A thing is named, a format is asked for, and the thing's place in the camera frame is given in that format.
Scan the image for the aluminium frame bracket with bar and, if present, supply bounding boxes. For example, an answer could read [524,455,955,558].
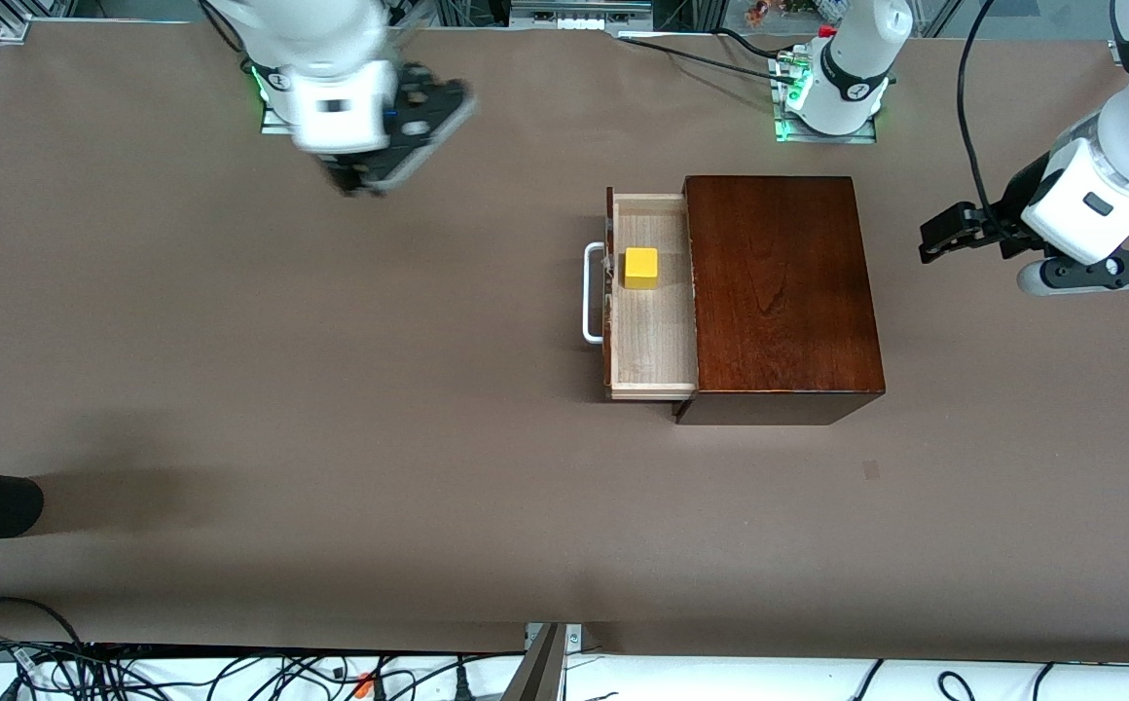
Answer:
[501,623,585,701]

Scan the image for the black looped cable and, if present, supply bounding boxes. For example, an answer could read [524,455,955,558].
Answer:
[0,596,89,651]

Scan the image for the dark brown wooden cabinet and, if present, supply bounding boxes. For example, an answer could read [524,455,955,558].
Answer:
[674,175,887,426]

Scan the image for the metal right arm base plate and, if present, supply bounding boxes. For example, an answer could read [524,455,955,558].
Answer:
[261,58,365,135]

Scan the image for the tangled black cables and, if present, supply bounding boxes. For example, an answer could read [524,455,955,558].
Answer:
[0,633,527,701]

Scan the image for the wooden drawer with white handle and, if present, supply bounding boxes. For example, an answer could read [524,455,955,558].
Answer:
[582,187,700,402]

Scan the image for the yellow cube block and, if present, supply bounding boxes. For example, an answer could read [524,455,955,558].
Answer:
[623,247,660,290]

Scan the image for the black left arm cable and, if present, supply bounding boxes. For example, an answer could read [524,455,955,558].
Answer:
[957,0,1003,220]

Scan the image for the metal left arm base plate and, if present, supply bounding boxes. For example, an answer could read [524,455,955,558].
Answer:
[774,54,879,145]

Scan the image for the black cable on table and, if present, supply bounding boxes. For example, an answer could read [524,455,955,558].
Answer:
[618,32,804,84]

